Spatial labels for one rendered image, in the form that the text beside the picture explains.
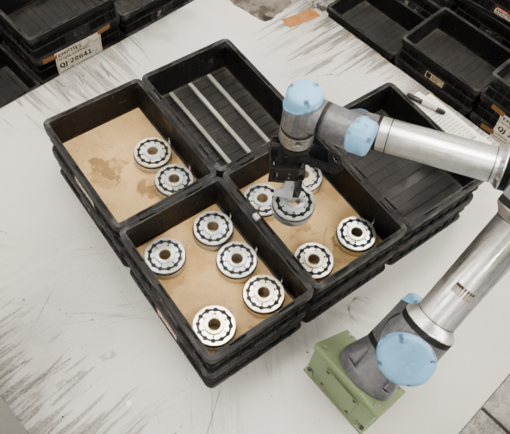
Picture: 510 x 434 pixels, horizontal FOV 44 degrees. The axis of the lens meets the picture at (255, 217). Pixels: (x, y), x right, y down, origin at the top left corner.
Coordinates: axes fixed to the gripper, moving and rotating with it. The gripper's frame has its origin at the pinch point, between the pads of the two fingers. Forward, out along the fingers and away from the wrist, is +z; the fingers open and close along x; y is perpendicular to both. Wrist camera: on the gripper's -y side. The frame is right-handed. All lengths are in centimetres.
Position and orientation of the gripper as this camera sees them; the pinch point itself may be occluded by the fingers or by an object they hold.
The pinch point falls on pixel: (294, 191)
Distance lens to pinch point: 151.7
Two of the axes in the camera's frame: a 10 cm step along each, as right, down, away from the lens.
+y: -10.0, -0.5, -0.4
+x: -0.2, 8.5, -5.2
